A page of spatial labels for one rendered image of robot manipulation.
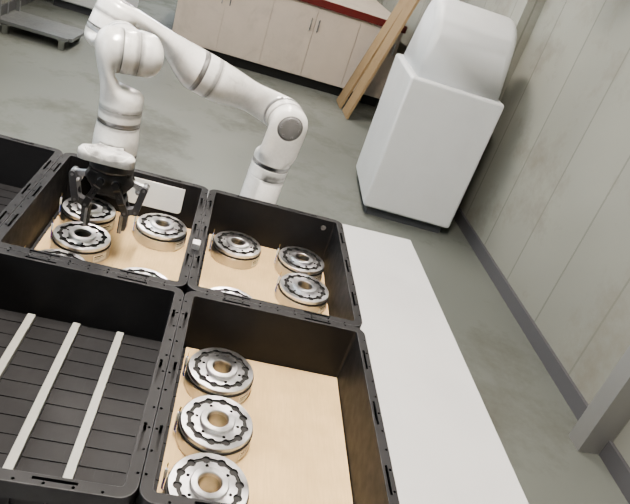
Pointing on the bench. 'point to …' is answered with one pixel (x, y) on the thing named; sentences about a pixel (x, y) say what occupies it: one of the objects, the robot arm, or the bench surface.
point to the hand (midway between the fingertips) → (103, 220)
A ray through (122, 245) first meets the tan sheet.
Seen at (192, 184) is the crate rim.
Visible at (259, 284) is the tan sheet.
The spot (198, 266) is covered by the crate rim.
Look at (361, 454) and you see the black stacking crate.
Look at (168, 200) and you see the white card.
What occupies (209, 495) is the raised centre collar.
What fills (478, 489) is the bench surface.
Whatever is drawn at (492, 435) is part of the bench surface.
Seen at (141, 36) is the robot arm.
